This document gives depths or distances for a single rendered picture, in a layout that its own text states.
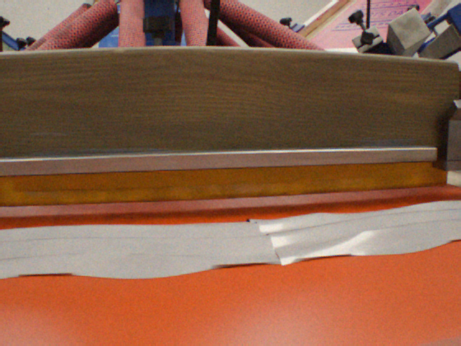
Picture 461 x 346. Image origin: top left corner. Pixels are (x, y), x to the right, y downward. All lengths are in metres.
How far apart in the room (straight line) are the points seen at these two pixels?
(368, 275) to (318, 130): 0.13
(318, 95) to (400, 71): 0.07
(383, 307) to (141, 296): 0.09
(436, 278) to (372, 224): 0.07
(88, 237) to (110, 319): 0.07
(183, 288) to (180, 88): 0.14
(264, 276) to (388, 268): 0.06
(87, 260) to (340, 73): 0.20
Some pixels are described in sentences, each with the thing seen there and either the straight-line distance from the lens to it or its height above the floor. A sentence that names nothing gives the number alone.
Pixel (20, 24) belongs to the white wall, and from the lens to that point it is 4.60.
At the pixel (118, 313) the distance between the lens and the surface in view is 0.17.
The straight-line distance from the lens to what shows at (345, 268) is 0.21.
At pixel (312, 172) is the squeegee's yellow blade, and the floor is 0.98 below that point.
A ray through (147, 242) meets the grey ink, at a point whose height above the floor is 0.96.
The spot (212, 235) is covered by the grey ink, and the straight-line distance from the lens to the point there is 0.24.
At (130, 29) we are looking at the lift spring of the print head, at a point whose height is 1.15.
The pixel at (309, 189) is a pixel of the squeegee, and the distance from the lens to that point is 0.33.
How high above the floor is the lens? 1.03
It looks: 10 degrees down
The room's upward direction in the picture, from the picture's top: straight up
